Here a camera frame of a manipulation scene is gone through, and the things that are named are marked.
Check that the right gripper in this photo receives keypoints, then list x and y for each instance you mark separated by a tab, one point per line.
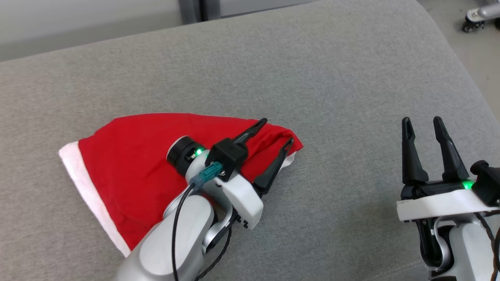
437	205

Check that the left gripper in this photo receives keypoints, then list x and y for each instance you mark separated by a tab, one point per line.
244	199

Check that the red Bulls shorts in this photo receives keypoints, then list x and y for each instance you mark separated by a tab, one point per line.
129	164

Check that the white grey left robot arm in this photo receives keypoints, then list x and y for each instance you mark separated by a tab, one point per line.
156	249

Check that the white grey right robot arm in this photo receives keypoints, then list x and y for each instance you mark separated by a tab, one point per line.
468	242

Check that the silver leg with black caster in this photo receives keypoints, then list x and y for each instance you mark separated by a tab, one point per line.
474	19

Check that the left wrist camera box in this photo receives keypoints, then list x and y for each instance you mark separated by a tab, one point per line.
228	156

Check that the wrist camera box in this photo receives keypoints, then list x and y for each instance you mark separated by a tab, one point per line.
488	183
228	156

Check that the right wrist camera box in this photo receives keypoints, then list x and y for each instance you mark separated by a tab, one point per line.
488	183

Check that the grey wall partition post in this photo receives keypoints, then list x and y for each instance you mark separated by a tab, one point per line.
195	9

